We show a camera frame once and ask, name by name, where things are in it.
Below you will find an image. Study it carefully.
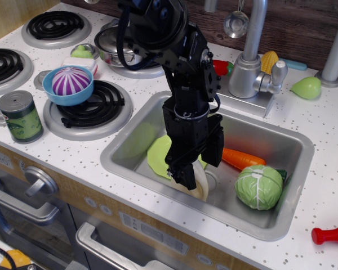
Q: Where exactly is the black burner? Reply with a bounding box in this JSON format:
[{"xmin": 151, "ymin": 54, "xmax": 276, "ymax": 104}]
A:
[
  {"xmin": 21, "ymin": 11, "xmax": 91, "ymax": 50},
  {"xmin": 43, "ymin": 80, "xmax": 133, "ymax": 141},
  {"xmin": 101, "ymin": 19, "xmax": 164, "ymax": 79},
  {"xmin": 0, "ymin": 48, "xmax": 33, "ymax": 96}
]

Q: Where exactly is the small green toy vegetable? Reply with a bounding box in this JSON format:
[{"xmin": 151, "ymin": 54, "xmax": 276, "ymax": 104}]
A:
[{"xmin": 70, "ymin": 45, "xmax": 93, "ymax": 59}]

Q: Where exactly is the black front left burner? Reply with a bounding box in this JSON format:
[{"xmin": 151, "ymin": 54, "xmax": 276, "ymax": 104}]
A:
[{"xmin": 0, "ymin": 48, "xmax": 33, "ymax": 96}]

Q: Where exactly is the silver toy faucet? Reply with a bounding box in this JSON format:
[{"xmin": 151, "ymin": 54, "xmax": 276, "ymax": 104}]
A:
[{"xmin": 218, "ymin": 0, "xmax": 288, "ymax": 117}]

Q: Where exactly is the hanging silver ladle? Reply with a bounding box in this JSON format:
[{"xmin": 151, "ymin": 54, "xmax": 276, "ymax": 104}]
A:
[{"xmin": 224, "ymin": 0, "xmax": 249, "ymax": 38}]

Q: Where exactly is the light blue toy utensil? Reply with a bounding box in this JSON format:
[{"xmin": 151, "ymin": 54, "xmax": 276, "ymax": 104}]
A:
[{"xmin": 279, "ymin": 58, "xmax": 308, "ymax": 71}]

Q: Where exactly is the yellow object with cable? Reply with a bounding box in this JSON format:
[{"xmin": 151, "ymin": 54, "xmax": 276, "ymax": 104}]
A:
[{"xmin": 0, "ymin": 248, "xmax": 32, "ymax": 269}]

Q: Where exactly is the silver oven door handle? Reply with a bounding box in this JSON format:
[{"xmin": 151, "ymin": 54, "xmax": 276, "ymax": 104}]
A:
[{"xmin": 0, "ymin": 190, "xmax": 60, "ymax": 226}]

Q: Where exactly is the blue plastic bowl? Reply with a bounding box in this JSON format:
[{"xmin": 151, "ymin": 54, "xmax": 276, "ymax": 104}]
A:
[{"xmin": 42, "ymin": 66, "xmax": 94, "ymax": 106}]

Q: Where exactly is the white pink toy food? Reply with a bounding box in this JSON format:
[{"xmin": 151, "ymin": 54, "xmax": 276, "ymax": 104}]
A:
[{"xmin": 61, "ymin": 57, "xmax": 98, "ymax": 75}]

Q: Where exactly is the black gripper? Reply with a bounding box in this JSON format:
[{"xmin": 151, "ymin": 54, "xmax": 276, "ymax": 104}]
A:
[{"xmin": 163, "ymin": 97, "xmax": 224, "ymax": 190}]

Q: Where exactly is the black front right burner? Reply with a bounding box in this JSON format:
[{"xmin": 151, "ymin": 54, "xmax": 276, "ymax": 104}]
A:
[{"xmin": 43, "ymin": 80, "xmax": 133, "ymax": 141}]

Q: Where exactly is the grey post with base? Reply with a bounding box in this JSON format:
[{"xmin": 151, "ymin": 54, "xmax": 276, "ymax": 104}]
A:
[{"xmin": 315, "ymin": 31, "xmax": 338, "ymax": 88}]

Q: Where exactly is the red toy chili pepper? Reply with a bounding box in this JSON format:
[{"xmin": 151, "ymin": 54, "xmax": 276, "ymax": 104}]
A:
[{"xmin": 213, "ymin": 60, "xmax": 234, "ymax": 77}]

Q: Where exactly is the yellow toy corn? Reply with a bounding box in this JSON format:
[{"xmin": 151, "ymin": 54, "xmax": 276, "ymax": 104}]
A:
[{"xmin": 261, "ymin": 51, "xmax": 279, "ymax": 74}]

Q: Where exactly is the red toy bottle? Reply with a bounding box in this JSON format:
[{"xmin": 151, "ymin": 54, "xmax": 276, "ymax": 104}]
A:
[{"xmin": 311, "ymin": 227, "xmax": 338, "ymax": 245}]

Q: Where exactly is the orange toy carrot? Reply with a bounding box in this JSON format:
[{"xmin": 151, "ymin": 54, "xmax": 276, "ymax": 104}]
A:
[{"xmin": 222, "ymin": 148, "xmax": 266, "ymax": 170}]

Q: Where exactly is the grey hanging cylinder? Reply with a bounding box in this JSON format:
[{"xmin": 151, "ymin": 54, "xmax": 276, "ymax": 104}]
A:
[{"xmin": 204, "ymin": 0, "xmax": 218, "ymax": 13}]

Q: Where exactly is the cream detergent bottle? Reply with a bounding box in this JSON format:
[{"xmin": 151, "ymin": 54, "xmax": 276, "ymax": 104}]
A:
[{"xmin": 170, "ymin": 160, "xmax": 209, "ymax": 202}]

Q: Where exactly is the green toy cabbage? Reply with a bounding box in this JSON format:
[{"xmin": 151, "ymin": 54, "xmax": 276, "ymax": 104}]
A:
[{"xmin": 235, "ymin": 165, "xmax": 283, "ymax": 210}]

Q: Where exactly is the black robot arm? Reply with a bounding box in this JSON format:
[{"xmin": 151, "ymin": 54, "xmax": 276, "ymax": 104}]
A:
[{"xmin": 117, "ymin": 1, "xmax": 224, "ymax": 190}]

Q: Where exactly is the purple striped toy onion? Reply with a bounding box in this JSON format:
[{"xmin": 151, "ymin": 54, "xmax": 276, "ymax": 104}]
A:
[{"xmin": 52, "ymin": 66, "xmax": 92, "ymax": 96}]

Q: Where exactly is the green labelled toy can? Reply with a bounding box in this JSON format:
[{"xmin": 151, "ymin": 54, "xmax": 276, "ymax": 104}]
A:
[{"xmin": 0, "ymin": 90, "xmax": 43, "ymax": 143}]

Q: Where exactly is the black back left burner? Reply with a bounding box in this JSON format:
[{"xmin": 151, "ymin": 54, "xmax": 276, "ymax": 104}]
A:
[{"xmin": 21, "ymin": 11, "xmax": 91, "ymax": 50}]

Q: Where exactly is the silver pot with lid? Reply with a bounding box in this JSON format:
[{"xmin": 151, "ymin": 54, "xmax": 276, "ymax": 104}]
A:
[{"xmin": 94, "ymin": 25, "xmax": 144, "ymax": 68}]

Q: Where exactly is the silver oven knob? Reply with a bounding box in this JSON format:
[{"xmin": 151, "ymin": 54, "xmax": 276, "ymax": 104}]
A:
[{"xmin": 24, "ymin": 166, "xmax": 59, "ymax": 197}]

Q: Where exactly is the silver dishwasher handle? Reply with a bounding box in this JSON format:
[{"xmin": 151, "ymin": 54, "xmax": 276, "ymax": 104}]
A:
[{"xmin": 75, "ymin": 222, "xmax": 172, "ymax": 270}]

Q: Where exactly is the silver sink basin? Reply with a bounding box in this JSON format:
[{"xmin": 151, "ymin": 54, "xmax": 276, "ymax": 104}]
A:
[{"xmin": 100, "ymin": 92, "xmax": 314, "ymax": 241}]

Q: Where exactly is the black back right burner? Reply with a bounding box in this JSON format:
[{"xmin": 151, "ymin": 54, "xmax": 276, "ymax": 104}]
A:
[{"xmin": 101, "ymin": 19, "xmax": 164, "ymax": 79}]

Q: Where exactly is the green plastic plate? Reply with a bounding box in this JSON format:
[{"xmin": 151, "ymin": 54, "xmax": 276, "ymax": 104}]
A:
[{"xmin": 146, "ymin": 134, "xmax": 208, "ymax": 178}]

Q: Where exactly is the green toy pear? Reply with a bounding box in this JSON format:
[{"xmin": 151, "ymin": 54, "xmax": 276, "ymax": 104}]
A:
[{"xmin": 290, "ymin": 76, "xmax": 321, "ymax": 100}]

